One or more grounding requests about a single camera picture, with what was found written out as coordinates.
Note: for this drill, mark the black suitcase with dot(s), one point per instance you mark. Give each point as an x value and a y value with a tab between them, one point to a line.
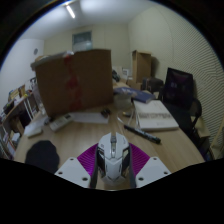
152	85

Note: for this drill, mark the flat white remote control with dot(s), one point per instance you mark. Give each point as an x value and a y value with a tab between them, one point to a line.
34	132

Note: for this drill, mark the blue book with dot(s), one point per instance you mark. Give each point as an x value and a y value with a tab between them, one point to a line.
141	96

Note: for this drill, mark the black round mouse pad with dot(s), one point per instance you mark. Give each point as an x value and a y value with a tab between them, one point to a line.
42	156

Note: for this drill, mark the clear plastic jar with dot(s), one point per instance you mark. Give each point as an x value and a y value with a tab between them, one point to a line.
38	101

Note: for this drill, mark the tall open cardboard box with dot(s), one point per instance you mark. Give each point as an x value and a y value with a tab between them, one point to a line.
141	66

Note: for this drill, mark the large brown cardboard box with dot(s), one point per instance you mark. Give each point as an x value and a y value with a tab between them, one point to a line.
90	80

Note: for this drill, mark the open white book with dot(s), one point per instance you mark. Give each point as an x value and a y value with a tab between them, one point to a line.
155	116

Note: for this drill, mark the grey paper stack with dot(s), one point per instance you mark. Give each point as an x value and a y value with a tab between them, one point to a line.
50	60

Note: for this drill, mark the round wall clock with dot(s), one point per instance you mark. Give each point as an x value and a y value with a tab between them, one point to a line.
35	51

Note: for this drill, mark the ceiling tube light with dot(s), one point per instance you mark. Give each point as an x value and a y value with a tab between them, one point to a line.
70	11

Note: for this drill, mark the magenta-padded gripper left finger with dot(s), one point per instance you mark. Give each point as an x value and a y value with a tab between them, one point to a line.
71	171

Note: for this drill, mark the black office chair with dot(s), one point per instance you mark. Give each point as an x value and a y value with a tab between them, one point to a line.
180	90

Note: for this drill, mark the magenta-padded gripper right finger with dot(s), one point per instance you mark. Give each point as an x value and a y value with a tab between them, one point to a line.
153	171

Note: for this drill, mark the grey door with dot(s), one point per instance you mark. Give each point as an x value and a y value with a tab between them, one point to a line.
82	40

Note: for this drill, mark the white and black computer mouse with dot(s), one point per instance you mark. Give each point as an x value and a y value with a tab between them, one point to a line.
112	160

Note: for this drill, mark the white paper sheet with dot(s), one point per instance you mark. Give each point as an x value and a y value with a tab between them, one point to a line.
35	125
88	117

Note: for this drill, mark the cluttered wooden side desk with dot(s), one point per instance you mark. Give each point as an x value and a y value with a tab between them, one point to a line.
16	108

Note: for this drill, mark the small black clip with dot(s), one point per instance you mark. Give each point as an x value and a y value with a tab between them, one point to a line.
105	112

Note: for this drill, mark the black marker pen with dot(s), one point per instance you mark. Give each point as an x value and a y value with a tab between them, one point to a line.
142	134

